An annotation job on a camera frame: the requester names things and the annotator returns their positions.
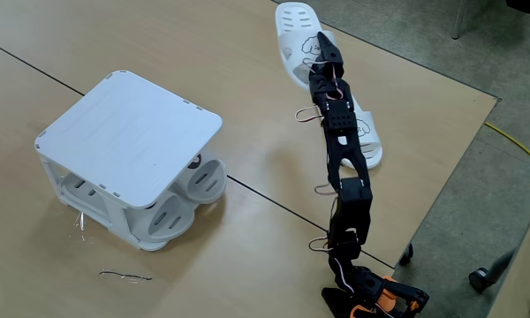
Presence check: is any white dog slipper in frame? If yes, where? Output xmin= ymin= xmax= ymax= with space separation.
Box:
xmin=275 ymin=1 xmax=337 ymax=92
xmin=339 ymin=95 xmax=383 ymax=171

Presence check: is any grey bear slipper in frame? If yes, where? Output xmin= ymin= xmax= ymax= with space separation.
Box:
xmin=174 ymin=153 xmax=228 ymax=206
xmin=60 ymin=173 xmax=196 ymax=242

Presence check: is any white plastic two-tier shoe rack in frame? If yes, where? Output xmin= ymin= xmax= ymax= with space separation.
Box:
xmin=34 ymin=69 xmax=224 ymax=252

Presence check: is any metal chair leg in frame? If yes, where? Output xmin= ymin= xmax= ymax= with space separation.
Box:
xmin=450 ymin=0 xmax=468 ymax=41

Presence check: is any black table caster wheel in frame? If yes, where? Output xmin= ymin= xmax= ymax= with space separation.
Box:
xmin=399 ymin=243 xmax=414 ymax=267

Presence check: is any dark chair seat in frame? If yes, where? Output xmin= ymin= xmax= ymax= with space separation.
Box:
xmin=506 ymin=0 xmax=530 ymax=19

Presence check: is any grey chair base leg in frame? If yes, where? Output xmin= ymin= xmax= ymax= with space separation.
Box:
xmin=485 ymin=249 xmax=518 ymax=284

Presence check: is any clear tape strip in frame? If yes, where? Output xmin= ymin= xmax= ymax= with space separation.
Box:
xmin=98 ymin=269 xmax=154 ymax=283

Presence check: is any clear tape scrap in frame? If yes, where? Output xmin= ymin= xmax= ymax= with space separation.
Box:
xmin=72 ymin=211 xmax=87 ymax=242

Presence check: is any yellow cable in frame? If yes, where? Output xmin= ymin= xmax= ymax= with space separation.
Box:
xmin=484 ymin=122 xmax=530 ymax=173

